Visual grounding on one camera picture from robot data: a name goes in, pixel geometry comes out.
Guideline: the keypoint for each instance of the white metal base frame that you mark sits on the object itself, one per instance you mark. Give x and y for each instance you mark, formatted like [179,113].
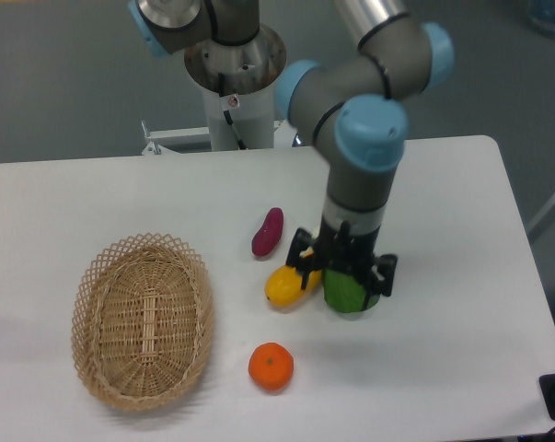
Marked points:
[198,139]

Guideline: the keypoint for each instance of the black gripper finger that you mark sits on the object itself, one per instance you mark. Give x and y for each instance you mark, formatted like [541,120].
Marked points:
[305,255]
[379,279]

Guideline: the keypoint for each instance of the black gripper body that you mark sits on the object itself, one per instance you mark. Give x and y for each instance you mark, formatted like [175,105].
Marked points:
[342,252]

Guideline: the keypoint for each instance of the purple sweet potato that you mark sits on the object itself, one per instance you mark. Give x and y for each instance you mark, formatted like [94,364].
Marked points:
[269,234]

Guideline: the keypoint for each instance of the woven wicker basket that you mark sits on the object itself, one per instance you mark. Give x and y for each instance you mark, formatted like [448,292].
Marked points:
[143,322]

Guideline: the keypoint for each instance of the blue container in corner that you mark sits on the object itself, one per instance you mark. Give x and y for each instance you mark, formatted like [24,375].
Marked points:
[541,14]

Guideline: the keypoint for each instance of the green bok choy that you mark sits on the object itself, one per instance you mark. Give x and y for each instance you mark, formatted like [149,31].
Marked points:
[342,292]

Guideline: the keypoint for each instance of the yellow mango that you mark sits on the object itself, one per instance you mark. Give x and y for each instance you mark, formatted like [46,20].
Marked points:
[284,287]

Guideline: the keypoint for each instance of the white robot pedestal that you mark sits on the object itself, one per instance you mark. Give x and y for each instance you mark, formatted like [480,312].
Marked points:
[237,85]

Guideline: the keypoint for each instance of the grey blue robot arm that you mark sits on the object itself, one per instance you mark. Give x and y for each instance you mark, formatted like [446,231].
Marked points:
[350,114]

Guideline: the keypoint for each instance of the orange mandarin fruit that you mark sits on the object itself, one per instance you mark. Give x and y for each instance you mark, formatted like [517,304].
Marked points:
[271,366]

